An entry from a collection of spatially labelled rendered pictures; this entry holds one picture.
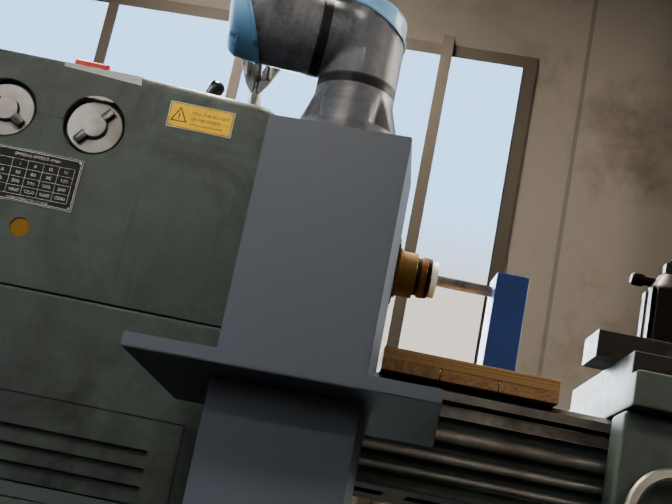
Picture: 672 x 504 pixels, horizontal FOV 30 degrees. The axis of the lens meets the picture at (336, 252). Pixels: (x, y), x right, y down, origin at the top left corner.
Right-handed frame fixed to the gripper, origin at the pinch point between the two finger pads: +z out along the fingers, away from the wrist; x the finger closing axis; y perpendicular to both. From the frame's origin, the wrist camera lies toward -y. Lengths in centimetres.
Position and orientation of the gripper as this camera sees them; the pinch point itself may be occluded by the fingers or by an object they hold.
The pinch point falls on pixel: (255, 87)
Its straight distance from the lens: 228.5
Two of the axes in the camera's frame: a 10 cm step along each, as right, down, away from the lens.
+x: 9.8, 2.0, 0.0
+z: -1.9, 9.4, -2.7
